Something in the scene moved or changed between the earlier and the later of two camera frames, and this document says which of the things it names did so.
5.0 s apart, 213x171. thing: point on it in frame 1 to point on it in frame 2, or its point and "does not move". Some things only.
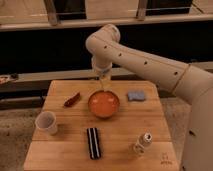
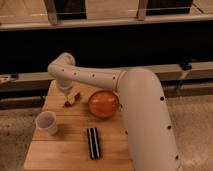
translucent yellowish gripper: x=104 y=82 to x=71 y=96
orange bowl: x=104 y=104 does not move
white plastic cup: x=47 y=120 does not move
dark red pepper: x=71 y=100 does not move
